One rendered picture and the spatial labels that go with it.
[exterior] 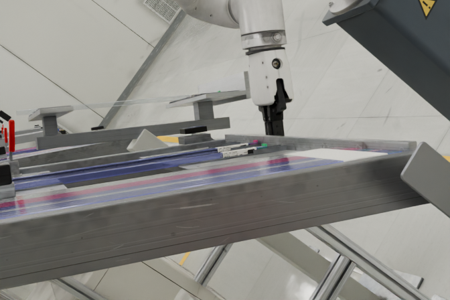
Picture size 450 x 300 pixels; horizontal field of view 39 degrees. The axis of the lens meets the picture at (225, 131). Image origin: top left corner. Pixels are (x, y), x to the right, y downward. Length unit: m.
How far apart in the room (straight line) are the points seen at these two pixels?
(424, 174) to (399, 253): 1.27
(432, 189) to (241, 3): 0.60
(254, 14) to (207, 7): 0.11
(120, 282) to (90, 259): 1.53
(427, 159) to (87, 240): 0.36
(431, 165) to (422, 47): 0.69
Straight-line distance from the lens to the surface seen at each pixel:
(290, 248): 1.73
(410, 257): 1.94
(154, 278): 2.19
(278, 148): 1.08
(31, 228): 0.63
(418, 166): 0.72
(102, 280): 2.16
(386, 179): 0.75
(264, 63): 1.17
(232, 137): 1.33
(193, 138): 1.36
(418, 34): 1.38
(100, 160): 1.32
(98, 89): 8.81
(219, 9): 1.26
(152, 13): 9.07
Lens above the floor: 1.12
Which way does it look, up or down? 16 degrees down
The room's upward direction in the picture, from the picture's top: 53 degrees counter-clockwise
